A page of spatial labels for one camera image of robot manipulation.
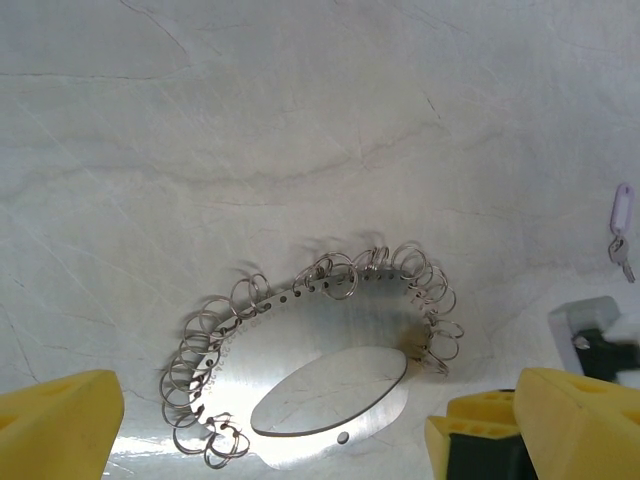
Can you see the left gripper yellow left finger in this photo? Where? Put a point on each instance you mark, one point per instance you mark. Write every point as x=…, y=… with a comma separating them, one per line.
x=55, y=430

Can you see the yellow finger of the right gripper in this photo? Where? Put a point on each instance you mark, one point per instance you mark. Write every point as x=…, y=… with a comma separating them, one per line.
x=480, y=450
x=480, y=402

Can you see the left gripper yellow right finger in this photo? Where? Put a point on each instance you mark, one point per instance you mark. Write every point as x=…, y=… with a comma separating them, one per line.
x=585, y=435

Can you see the small silver key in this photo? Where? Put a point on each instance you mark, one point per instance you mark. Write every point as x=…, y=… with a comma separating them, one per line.
x=618, y=247

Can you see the metal key disc with rings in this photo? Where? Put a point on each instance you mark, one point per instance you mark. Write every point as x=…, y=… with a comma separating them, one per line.
x=350, y=320

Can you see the purple plastic key tag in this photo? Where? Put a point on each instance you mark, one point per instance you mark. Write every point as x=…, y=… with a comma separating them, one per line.
x=622, y=207

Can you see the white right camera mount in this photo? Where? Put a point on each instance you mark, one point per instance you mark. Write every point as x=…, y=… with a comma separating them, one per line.
x=627, y=330

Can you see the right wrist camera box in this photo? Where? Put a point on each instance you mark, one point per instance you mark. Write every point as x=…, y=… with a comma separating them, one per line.
x=565, y=320

